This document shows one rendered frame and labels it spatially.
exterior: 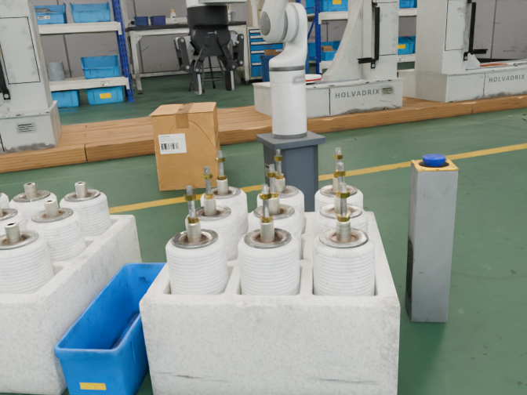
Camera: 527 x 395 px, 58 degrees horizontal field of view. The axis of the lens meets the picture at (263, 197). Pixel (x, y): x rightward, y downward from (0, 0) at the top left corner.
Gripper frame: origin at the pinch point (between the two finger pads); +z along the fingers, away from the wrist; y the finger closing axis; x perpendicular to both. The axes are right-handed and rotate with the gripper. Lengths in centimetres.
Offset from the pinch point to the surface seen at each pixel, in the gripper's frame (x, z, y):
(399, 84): -125, 24, -195
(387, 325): 43, 32, -2
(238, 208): 4.4, 24.2, -0.8
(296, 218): 20.4, 22.5, -3.4
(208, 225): 12.7, 22.5, 10.2
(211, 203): 10.0, 19.6, 7.9
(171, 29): -471, -25, -196
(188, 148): -85, 31, -31
